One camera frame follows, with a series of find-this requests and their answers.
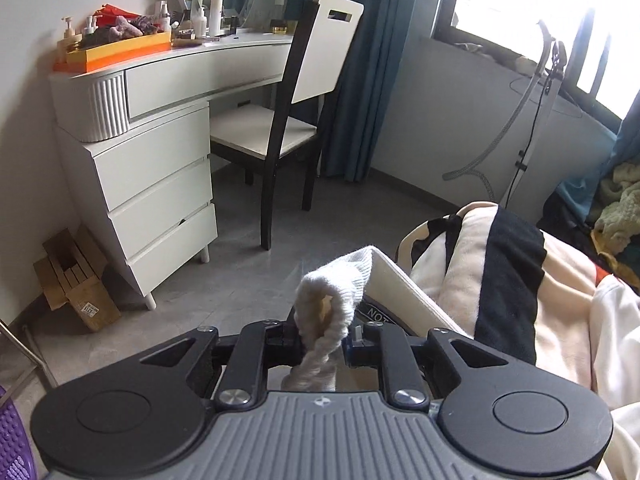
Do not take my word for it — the dark garment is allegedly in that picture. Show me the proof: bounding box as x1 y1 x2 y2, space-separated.
536 190 608 261

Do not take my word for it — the white fabric storage box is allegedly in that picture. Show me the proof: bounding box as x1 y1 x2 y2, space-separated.
350 250 475 367

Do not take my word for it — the blue cloth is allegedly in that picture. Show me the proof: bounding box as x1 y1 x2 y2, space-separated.
556 172 603 213

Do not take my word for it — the pale yellow knit garment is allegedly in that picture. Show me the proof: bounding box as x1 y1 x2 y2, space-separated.
591 160 640 257

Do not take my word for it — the white and black chair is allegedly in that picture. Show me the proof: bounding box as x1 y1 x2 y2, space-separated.
209 0 365 252

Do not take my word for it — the metal rack leg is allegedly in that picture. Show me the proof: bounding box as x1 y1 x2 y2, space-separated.
0 317 59 389

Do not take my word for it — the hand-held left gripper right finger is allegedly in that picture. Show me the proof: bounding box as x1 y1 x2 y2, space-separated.
345 322 509 409

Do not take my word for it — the red paper item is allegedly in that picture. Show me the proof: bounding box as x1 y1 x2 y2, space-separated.
94 3 147 27

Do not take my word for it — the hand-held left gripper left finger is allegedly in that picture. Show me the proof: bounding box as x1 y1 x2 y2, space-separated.
140 321 304 406

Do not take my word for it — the window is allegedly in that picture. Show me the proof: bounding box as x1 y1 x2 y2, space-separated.
434 0 640 122

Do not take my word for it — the teal curtain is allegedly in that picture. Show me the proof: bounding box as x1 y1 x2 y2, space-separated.
616 112 640 163
282 0 453 184

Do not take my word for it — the white knit garment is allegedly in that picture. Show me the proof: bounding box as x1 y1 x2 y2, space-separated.
281 246 375 394

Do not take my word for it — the orange tray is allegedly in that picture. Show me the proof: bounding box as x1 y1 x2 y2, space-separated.
53 29 174 74

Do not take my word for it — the striped blanket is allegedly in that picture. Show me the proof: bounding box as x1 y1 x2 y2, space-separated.
397 202 640 480

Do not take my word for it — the cardboard box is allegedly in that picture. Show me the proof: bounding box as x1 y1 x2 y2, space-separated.
33 226 123 334

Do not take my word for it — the white dressing table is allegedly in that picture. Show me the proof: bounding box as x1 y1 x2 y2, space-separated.
49 27 297 312

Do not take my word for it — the garment steamer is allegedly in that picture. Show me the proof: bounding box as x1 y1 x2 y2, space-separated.
442 19 572 207

